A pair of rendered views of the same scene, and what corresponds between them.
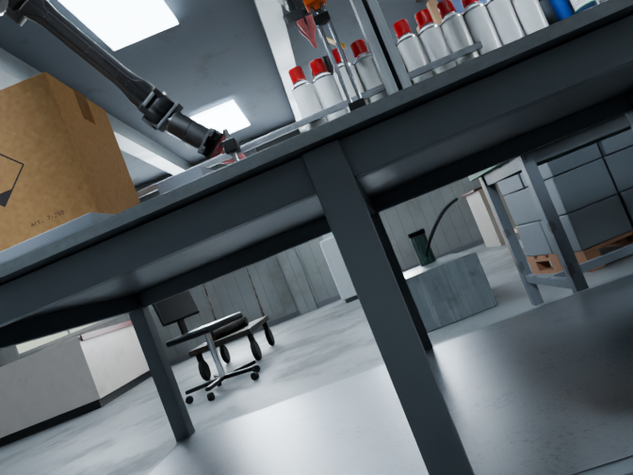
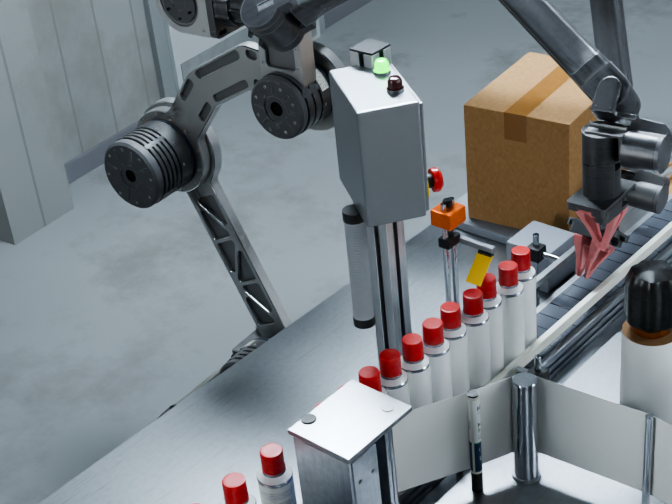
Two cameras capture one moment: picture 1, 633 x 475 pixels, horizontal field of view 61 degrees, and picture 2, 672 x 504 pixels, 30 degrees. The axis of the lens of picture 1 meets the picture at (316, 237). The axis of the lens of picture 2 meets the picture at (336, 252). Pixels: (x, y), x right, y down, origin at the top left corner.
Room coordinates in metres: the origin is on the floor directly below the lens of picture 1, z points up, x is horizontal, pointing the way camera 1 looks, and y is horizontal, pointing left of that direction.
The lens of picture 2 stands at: (2.05, -1.75, 2.22)
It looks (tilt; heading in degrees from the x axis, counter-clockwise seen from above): 31 degrees down; 126
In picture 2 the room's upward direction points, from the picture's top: 6 degrees counter-clockwise
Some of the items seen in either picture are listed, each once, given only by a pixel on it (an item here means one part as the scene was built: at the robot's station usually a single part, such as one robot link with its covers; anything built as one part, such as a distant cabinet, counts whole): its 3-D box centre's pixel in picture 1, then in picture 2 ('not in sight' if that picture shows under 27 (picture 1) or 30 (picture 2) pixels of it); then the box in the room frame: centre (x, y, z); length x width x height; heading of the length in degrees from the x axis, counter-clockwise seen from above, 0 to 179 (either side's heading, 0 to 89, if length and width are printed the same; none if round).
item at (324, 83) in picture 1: (332, 102); (509, 315); (1.22, -0.15, 0.98); 0.05 x 0.05 x 0.20
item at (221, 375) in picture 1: (202, 329); not in sight; (4.43, 1.14, 0.52); 0.66 x 0.66 x 1.04
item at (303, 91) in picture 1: (311, 109); (521, 299); (1.22, -0.10, 0.98); 0.05 x 0.05 x 0.20
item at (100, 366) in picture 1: (47, 386); not in sight; (8.00, 4.51, 0.48); 2.55 x 2.06 x 0.96; 88
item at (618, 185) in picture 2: (299, 7); (601, 180); (1.40, -0.18, 1.30); 0.10 x 0.07 x 0.07; 84
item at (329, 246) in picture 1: (348, 251); not in sight; (8.15, -0.37, 0.70); 0.72 x 0.64 x 1.40; 89
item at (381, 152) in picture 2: not in sight; (379, 142); (1.11, -0.33, 1.38); 0.17 x 0.10 x 0.19; 137
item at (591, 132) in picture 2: not in sight; (605, 144); (1.41, -0.18, 1.36); 0.07 x 0.06 x 0.07; 179
